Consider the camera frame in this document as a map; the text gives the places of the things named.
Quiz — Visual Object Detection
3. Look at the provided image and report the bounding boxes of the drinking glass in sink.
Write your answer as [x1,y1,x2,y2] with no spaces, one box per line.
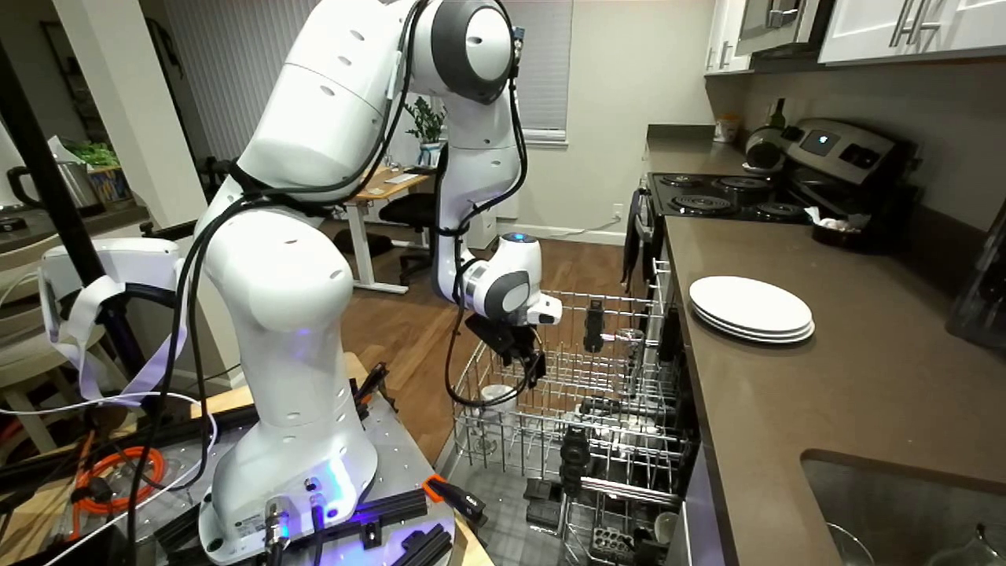
[822,517,881,566]

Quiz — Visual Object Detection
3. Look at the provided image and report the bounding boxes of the black slanted pole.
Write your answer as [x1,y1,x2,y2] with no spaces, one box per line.
[0,41,151,385]

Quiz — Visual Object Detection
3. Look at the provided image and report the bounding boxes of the green potted plant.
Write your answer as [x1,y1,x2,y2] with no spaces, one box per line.
[401,90,452,174]

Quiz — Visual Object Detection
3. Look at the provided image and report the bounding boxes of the orange cable coil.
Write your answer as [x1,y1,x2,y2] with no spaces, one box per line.
[68,443,169,517]

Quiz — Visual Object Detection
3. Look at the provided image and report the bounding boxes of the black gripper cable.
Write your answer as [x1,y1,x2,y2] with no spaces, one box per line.
[440,305,530,411]

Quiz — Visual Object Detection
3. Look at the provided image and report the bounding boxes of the white dinner plate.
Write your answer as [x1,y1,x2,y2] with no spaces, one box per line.
[692,310,817,349]
[685,272,817,337]

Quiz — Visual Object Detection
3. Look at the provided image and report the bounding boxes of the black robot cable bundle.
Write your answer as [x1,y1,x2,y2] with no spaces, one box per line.
[123,0,433,566]

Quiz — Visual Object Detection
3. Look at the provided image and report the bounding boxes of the glass coffee pot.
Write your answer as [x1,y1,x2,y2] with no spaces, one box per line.
[3,133,110,212]

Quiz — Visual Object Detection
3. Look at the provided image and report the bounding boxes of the white upper cabinets with handles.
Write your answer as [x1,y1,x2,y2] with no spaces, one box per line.
[702,0,1006,78]

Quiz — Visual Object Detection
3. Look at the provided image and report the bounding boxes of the lower wire dish rack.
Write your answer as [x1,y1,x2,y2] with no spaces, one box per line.
[518,458,697,566]

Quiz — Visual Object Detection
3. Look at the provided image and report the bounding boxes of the black kettle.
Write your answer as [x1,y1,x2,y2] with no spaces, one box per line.
[740,96,809,175]

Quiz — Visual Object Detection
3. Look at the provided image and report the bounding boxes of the wooden desk white legs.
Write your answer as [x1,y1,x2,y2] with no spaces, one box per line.
[325,163,437,299]

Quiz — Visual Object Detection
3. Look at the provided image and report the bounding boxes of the orange handled black tool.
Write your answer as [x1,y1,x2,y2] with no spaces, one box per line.
[421,470,492,528]

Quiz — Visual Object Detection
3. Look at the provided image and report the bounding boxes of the black pan with cloth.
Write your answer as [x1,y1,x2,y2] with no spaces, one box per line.
[800,200,896,257]

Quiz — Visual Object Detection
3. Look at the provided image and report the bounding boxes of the purple white strap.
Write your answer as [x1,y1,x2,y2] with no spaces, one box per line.
[46,272,190,416]

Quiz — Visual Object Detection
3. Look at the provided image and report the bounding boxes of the metal robot table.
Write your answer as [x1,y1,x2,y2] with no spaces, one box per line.
[0,385,496,566]

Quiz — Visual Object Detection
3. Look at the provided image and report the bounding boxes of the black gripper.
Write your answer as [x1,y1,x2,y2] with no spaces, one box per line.
[465,310,550,397]

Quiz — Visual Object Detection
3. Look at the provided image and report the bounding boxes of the black rack fitting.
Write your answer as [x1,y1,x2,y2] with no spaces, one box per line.
[581,296,610,356]

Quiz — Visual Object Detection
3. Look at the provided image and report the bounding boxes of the steel kitchen sink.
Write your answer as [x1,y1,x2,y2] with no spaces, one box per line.
[800,448,1006,566]

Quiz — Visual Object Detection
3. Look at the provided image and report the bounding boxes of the black steel stove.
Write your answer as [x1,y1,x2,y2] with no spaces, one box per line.
[623,115,925,287]

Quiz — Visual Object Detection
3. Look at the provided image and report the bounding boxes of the white box device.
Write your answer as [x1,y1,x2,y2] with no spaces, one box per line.
[36,235,190,349]

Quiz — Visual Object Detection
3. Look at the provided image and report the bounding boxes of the white wire dish rack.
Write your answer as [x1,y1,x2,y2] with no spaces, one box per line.
[433,436,702,566]

